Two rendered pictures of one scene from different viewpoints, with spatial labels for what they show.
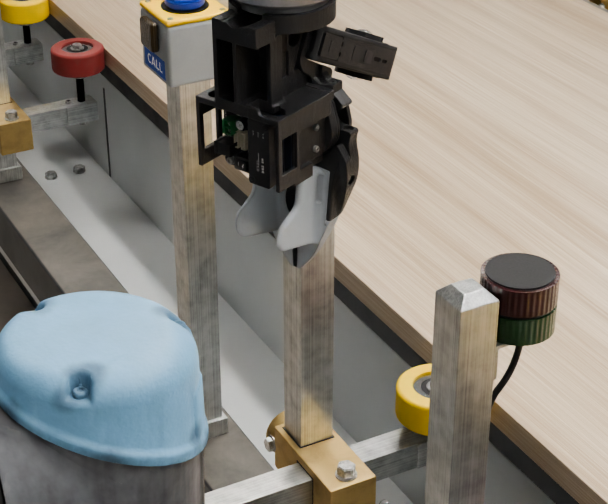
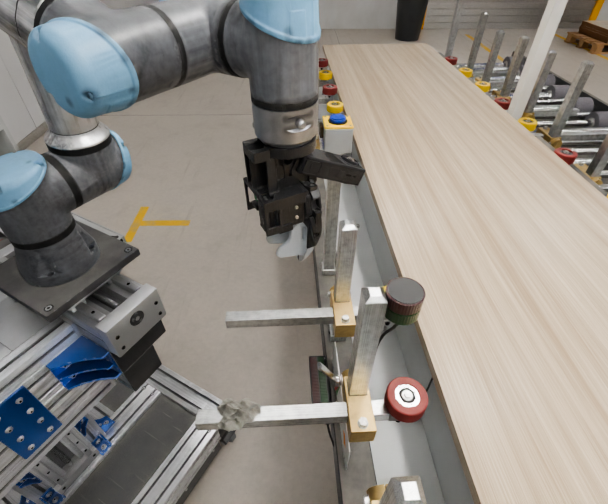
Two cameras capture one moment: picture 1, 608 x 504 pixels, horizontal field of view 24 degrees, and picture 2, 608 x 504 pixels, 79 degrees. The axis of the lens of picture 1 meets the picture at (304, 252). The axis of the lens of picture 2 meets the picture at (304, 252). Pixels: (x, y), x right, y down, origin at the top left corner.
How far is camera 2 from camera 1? 0.58 m
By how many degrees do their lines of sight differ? 24
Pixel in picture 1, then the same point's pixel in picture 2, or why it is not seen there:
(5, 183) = not seen: hidden behind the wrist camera
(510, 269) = (401, 288)
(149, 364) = not seen: outside the picture
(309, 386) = (340, 283)
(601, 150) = (516, 207)
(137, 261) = (344, 200)
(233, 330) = (362, 233)
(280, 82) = (275, 182)
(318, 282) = (348, 249)
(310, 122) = (289, 205)
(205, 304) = (332, 232)
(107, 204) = not seen: hidden behind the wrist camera
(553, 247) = (474, 246)
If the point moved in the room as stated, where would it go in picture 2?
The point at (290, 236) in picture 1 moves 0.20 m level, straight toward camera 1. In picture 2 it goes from (284, 252) to (202, 364)
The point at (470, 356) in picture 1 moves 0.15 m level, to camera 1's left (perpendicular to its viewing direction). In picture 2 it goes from (369, 321) to (285, 291)
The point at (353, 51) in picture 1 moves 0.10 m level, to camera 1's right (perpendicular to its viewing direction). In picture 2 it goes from (329, 170) to (406, 188)
